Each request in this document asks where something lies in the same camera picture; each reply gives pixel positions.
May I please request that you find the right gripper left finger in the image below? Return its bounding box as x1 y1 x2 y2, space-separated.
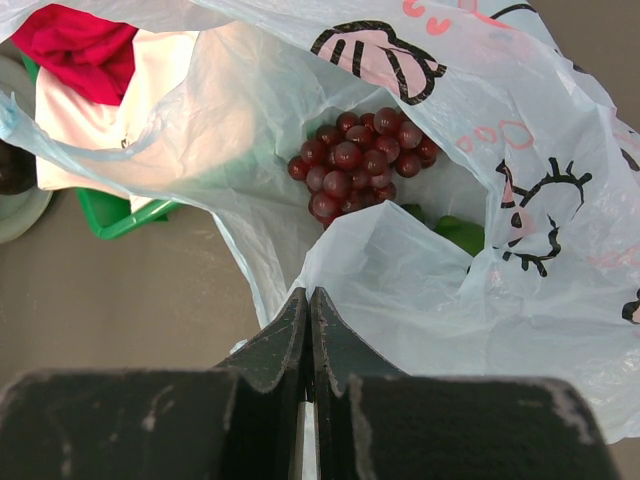
1 288 308 479

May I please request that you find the green plastic tray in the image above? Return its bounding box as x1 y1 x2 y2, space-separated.
22 56 178 240

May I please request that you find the grey-green plate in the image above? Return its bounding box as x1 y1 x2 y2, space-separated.
1 56 53 244

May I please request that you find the dark red grape bunch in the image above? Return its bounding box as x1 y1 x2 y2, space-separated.
287 107 440 228

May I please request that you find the green pepper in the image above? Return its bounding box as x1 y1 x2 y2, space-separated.
401 203 485 257

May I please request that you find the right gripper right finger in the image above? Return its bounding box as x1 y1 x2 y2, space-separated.
310 288 619 479

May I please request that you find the red cloth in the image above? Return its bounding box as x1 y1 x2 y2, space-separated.
11 4 138 106

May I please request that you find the white cloth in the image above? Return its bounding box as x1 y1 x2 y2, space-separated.
33 29 201 211

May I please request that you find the light blue plastic bag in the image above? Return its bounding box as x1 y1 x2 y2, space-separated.
1 1 639 442

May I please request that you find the dark purple round fruit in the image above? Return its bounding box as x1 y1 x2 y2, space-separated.
0 141 37 195

